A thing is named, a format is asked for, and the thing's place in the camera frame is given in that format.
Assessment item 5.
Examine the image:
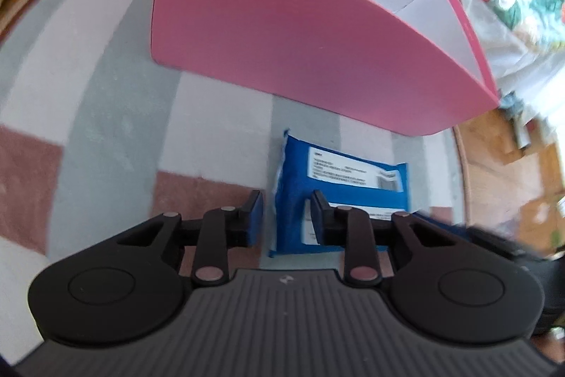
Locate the checkered rug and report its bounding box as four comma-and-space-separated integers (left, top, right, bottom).
0, 0, 473, 364

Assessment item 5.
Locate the pink cardboard box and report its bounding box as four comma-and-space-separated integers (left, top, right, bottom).
150, 0, 501, 137

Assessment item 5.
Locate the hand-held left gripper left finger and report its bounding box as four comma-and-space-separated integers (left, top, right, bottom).
117, 190, 264, 288

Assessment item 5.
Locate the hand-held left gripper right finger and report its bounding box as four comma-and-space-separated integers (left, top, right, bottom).
304, 190, 458, 288

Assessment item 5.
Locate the blue wipes packet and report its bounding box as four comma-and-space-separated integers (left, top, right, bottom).
267, 130, 411, 258

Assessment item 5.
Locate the white bed skirt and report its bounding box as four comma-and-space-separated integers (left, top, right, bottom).
459, 0, 565, 148

